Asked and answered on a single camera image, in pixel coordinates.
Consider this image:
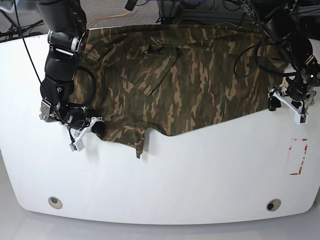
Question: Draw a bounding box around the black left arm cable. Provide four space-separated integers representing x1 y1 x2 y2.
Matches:
233 0 298 81

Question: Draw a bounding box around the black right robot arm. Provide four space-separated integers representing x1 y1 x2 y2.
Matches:
35 0 97 130

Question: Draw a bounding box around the yellow cable on floor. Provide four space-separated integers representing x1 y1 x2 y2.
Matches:
86 9 131 28

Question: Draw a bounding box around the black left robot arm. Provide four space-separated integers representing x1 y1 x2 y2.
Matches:
252 0 320 117

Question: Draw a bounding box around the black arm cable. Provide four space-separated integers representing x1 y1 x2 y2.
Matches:
233 0 298 81
13 0 97 108

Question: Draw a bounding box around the left table cable grommet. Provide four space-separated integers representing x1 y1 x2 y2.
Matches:
48 196 63 210

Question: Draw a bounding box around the black tripod on floor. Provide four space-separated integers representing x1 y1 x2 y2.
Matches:
0 14 48 41

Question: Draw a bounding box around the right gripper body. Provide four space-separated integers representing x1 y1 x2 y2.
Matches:
62 106 88 129

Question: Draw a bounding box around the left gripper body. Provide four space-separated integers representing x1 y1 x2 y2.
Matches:
285 76 317 102

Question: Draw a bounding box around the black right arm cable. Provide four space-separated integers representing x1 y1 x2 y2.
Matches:
13 0 97 108

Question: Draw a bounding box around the table cable grommet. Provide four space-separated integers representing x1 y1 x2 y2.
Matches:
48 196 63 210
266 198 282 212

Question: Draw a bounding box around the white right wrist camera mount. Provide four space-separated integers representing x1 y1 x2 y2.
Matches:
66 116 104 152

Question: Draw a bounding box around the red tape rectangle marking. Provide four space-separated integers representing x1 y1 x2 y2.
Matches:
286 138 308 176

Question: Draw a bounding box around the camouflage T-shirt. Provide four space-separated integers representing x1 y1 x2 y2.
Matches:
69 25 283 157

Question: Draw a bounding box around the right table cable grommet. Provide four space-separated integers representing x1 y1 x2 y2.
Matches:
266 198 282 212

